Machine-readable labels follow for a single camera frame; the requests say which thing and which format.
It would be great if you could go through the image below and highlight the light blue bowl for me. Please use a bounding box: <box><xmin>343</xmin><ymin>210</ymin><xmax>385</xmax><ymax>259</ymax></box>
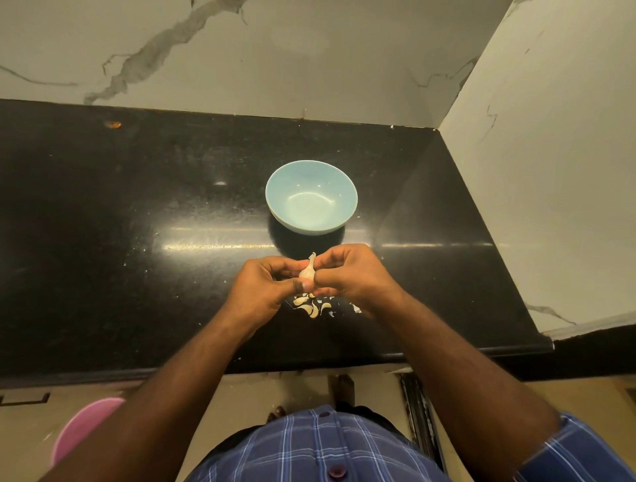
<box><xmin>265</xmin><ymin>160</ymin><xmax>359</xmax><ymax>236</ymax></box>

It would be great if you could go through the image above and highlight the black drawer handle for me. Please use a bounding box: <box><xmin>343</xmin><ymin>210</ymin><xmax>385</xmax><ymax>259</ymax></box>
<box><xmin>0</xmin><ymin>392</ymin><xmax>51</xmax><ymax>407</ymax></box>

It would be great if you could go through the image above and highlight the white garlic bulb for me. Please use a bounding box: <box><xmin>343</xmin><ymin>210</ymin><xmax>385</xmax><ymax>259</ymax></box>
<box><xmin>299</xmin><ymin>252</ymin><xmax>319</xmax><ymax>291</ymax></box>

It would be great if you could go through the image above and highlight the blue plaid shirt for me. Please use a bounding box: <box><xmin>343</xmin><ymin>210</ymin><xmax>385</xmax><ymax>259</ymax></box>
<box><xmin>187</xmin><ymin>405</ymin><xmax>636</xmax><ymax>482</ymax></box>

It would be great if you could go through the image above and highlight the person's right forearm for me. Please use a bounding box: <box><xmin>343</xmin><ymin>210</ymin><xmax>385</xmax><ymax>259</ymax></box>
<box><xmin>370</xmin><ymin>290</ymin><xmax>562</xmax><ymax>482</ymax></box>

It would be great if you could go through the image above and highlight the person's left hand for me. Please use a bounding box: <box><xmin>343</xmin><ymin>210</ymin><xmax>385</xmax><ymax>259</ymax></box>
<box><xmin>221</xmin><ymin>256</ymin><xmax>309</xmax><ymax>335</ymax></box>

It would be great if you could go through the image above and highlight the pile of garlic skins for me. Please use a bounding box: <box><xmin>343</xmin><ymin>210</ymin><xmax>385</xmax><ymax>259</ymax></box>
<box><xmin>291</xmin><ymin>292</ymin><xmax>364</xmax><ymax>321</ymax></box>

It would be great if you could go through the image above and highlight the person's left forearm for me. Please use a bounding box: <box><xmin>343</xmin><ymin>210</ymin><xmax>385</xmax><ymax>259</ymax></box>
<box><xmin>40</xmin><ymin>313</ymin><xmax>254</xmax><ymax>482</ymax></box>

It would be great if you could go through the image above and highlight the pink plastic bucket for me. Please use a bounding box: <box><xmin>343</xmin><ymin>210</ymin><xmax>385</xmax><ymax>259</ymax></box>
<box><xmin>52</xmin><ymin>397</ymin><xmax>129</xmax><ymax>466</ymax></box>

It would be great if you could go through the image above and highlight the black cabinet trim strip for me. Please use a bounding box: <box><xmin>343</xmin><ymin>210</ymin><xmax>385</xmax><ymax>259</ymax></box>
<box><xmin>397</xmin><ymin>369</ymin><xmax>443</xmax><ymax>468</ymax></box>

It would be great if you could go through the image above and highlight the person's right hand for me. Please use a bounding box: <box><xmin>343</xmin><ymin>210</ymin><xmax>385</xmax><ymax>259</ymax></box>
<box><xmin>301</xmin><ymin>243</ymin><xmax>403</xmax><ymax>317</ymax></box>

